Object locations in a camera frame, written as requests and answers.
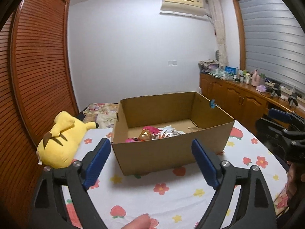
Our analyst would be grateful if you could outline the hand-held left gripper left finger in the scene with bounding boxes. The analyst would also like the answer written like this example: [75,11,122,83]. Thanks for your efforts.
[30,138,112,229]

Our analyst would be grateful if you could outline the pink bottle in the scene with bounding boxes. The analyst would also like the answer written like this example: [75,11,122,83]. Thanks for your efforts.
[251,69,260,86]

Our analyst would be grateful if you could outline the pale patterned curtain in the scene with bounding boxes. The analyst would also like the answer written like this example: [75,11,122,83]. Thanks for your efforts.
[207,0,229,68]

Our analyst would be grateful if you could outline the floral pillow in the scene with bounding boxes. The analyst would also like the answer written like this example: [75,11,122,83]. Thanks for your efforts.
[80,102,120,129]

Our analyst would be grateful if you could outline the wooden window frame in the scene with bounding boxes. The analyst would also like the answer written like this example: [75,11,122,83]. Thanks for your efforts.
[231,0,305,77]

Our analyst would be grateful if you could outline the grey window blind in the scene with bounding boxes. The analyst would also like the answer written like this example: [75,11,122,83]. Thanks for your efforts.
[237,0,305,89]

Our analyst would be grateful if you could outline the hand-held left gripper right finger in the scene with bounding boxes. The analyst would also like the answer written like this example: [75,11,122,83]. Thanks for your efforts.
[191,138,278,229]

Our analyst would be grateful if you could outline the white red snack packet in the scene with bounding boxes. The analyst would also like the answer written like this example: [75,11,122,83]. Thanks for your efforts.
[158,125,185,139]

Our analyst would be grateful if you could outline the person's right hand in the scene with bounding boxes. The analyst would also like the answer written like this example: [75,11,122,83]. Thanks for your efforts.
[285,163,305,203]

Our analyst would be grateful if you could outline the stack of newspapers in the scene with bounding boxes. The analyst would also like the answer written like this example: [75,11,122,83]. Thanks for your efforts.
[198,60,219,73]

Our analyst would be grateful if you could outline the small black tripod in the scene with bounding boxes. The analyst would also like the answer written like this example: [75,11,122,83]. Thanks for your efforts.
[287,88,299,108]
[270,83,282,98]

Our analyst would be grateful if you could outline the person's left hand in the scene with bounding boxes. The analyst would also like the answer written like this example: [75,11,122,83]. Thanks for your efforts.
[119,213,152,229]

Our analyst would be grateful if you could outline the wooden louvered wardrobe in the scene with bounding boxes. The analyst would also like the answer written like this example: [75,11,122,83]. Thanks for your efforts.
[0,0,80,220]

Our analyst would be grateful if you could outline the brown cardboard box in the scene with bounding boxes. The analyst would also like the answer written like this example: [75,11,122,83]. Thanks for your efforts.
[111,91,235,176]

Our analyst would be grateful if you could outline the brown snack packet pink ends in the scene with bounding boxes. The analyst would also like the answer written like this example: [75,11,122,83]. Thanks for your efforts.
[138,126,161,141]

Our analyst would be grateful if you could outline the cluster of small bottles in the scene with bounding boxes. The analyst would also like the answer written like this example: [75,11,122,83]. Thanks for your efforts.
[236,67,252,84]

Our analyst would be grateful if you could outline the wooden sideboard cabinet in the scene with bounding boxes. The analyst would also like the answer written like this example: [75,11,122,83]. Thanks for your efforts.
[199,73,305,134]

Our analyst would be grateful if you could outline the floral bed sheet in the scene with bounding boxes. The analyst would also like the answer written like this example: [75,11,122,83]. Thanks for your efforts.
[61,120,290,229]

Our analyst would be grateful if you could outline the yellow plush toy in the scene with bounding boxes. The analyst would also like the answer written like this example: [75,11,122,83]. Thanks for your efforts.
[36,111,99,169]

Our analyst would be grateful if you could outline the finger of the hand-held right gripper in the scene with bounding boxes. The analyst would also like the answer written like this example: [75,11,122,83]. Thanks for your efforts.
[268,108,293,124]
[255,117,286,144]

